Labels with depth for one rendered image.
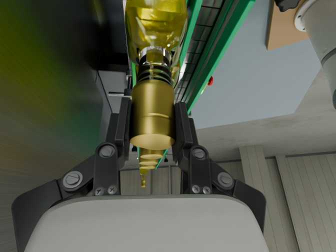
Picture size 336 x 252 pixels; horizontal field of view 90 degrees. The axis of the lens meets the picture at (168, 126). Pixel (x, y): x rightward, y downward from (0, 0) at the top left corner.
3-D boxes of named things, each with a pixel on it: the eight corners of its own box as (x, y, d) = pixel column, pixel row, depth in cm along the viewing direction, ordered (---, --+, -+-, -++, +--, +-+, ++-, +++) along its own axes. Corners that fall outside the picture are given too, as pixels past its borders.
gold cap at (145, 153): (140, 124, 24) (139, 154, 23) (165, 125, 25) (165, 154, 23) (140, 132, 28) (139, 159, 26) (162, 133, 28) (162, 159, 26)
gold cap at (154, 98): (131, 76, 12) (126, 132, 10) (178, 81, 13) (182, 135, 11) (132, 102, 15) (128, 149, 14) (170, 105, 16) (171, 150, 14)
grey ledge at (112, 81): (101, 45, 52) (96, 75, 48) (130, 48, 53) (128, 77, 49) (126, 138, 139) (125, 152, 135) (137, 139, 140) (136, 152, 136)
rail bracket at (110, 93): (110, 65, 47) (104, 108, 42) (135, 67, 48) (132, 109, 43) (112, 74, 51) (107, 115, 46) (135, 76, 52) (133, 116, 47)
